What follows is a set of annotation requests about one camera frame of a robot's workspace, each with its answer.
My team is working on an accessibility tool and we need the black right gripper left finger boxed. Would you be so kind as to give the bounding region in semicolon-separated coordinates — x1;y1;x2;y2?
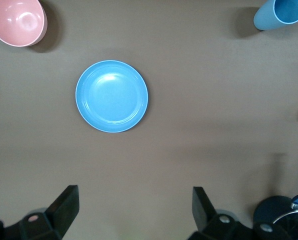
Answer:
0;184;80;240

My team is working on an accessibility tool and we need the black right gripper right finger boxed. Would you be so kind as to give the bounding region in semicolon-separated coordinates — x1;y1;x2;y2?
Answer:
188;186;294;240

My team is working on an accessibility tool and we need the blue plate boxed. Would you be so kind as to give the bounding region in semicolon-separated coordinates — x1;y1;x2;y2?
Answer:
75;59;149;133

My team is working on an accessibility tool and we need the brown table cover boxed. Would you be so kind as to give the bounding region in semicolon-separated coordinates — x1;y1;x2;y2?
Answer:
0;0;298;240

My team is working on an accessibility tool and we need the pink bowl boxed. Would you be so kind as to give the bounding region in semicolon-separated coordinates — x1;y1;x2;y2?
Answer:
0;0;49;48

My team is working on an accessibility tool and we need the blue cup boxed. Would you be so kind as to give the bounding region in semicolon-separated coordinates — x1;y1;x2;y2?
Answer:
253;0;298;31

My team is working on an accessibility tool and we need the black pot with blue handle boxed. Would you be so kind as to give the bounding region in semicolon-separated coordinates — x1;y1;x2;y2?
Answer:
253;174;298;240

